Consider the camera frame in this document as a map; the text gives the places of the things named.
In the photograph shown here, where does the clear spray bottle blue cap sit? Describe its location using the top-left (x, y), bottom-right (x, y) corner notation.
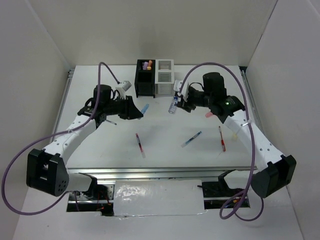
top-left (168, 96), bottom-right (179, 114)

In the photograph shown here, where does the white foil cover panel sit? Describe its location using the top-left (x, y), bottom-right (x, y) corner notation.
top-left (113, 179), bottom-right (206, 217)

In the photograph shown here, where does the purple cable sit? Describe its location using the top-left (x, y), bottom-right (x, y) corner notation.
top-left (1, 61), bottom-right (121, 216)
top-left (178, 62), bottom-right (265, 222)

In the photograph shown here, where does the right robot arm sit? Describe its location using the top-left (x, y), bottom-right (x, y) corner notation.
top-left (173, 72), bottom-right (297, 198)

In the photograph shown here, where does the black slotted container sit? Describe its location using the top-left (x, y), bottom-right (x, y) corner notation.
top-left (134, 59), bottom-right (156, 98)

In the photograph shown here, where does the dark red pen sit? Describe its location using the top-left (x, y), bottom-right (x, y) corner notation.
top-left (135, 133), bottom-right (146, 158)

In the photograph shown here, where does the white slotted container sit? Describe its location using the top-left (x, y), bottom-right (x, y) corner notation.
top-left (155, 59), bottom-right (175, 96)

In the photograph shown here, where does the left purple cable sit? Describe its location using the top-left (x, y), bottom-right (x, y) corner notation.
top-left (1, 61), bottom-right (121, 216)

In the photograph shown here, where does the blue highlighter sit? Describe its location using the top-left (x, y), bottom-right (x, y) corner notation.
top-left (141, 103), bottom-right (150, 114)

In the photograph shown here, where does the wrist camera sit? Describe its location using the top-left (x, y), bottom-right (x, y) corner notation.
top-left (173, 80), bottom-right (189, 102)
top-left (115, 80), bottom-right (132, 98)

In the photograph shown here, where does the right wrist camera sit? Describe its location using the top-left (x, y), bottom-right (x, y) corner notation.
top-left (173, 80), bottom-right (189, 102)

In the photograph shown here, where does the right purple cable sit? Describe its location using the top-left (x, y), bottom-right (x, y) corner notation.
top-left (178, 62), bottom-right (265, 222)

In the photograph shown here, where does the teal blue pen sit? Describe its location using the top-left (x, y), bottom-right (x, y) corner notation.
top-left (181, 131), bottom-right (202, 148)

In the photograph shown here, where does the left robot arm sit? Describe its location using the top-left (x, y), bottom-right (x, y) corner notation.
top-left (26, 84), bottom-right (144, 200)

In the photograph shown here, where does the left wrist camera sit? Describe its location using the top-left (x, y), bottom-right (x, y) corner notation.
top-left (115, 80), bottom-right (132, 98)

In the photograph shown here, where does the left side rail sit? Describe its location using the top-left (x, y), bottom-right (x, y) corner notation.
top-left (52, 68), bottom-right (75, 134)

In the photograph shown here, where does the aluminium front rail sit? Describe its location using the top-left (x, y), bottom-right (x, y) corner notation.
top-left (68, 166), bottom-right (249, 183)

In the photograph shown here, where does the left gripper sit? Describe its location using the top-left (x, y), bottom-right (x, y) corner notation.
top-left (104, 94), bottom-right (144, 120)

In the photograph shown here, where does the pink purple highlighter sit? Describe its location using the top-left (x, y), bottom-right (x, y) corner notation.
top-left (142, 61), bottom-right (149, 70)

